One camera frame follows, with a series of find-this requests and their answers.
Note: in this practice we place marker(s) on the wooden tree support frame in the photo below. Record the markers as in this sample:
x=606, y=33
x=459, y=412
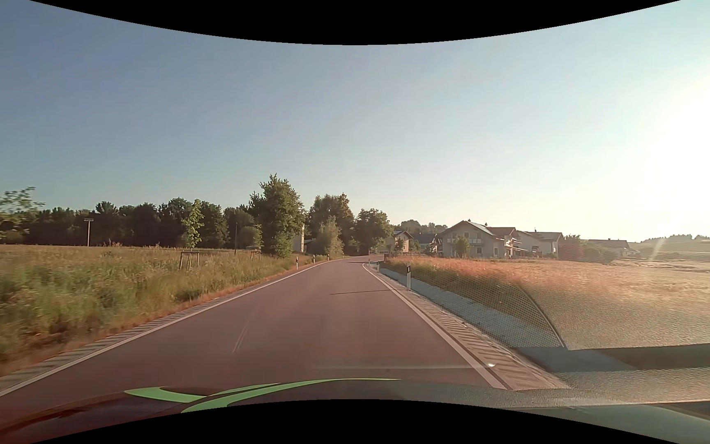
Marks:
x=189, y=258

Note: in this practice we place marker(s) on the row of dark trees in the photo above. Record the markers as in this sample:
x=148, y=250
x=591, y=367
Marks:
x=207, y=222

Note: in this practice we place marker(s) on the grey paved side strip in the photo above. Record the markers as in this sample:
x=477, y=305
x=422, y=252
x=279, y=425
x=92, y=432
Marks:
x=484, y=320

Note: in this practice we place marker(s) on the road markings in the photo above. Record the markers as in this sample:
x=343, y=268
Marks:
x=432, y=325

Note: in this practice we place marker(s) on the car's own bonnet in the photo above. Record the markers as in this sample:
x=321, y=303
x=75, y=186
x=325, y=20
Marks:
x=342, y=394

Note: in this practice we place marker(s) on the paved edge strip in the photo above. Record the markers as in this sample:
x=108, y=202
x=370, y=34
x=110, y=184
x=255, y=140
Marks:
x=490, y=348

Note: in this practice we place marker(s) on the tall grass verge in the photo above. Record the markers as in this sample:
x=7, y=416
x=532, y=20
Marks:
x=71, y=290

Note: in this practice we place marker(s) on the grey asphalt road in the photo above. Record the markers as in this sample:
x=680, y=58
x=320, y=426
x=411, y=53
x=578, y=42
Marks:
x=324, y=320

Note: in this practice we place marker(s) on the wooden pole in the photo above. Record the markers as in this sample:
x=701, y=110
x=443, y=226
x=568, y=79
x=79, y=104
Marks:
x=88, y=231

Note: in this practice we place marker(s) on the beige house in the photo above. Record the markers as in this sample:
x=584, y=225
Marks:
x=402, y=240

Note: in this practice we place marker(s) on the large grey house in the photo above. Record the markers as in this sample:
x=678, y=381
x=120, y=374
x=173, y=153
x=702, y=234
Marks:
x=478, y=239

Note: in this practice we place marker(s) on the low building with brown roof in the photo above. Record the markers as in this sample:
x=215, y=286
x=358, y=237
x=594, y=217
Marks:
x=612, y=245

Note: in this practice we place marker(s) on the young slender tree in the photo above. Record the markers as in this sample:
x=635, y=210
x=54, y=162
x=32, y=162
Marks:
x=193, y=225

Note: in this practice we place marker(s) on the grass field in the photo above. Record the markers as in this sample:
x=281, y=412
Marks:
x=626, y=296

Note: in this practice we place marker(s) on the white house with dark roof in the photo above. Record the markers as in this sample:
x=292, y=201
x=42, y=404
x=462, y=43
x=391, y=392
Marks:
x=541, y=242

